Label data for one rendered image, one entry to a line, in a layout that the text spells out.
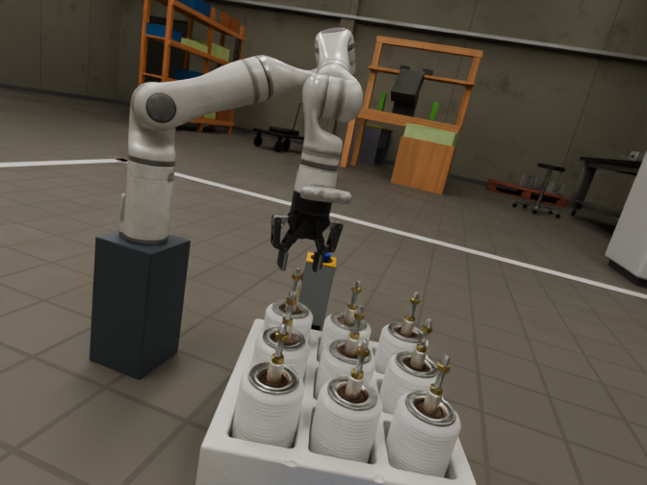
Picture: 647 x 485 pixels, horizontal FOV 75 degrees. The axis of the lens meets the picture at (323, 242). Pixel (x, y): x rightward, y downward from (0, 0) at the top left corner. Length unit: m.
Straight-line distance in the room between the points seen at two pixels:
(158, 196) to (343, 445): 0.60
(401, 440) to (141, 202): 0.66
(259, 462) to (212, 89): 0.68
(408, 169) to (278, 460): 5.37
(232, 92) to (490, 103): 8.64
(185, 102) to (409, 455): 0.74
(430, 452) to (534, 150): 8.96
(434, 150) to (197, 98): 5.03
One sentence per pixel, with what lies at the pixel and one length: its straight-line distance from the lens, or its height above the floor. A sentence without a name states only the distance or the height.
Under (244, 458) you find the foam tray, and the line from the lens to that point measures 0.65.
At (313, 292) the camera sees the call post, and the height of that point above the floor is 0.24.
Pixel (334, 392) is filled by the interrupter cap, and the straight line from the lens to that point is 0.66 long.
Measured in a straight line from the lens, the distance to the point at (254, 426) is 0.65.
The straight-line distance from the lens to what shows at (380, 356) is 0.89.
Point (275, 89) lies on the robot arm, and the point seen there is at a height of 0.67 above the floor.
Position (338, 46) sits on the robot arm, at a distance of 0.96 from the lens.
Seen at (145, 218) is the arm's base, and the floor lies 0.36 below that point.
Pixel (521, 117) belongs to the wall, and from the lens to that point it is 9.46.
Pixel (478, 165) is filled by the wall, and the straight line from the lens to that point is 9.39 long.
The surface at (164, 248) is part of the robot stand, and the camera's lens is 0.97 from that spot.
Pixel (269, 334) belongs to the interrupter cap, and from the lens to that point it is 0.76.
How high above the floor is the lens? 0.62
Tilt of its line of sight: 16 degrees down
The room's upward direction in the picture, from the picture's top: 12 degrees clockwise
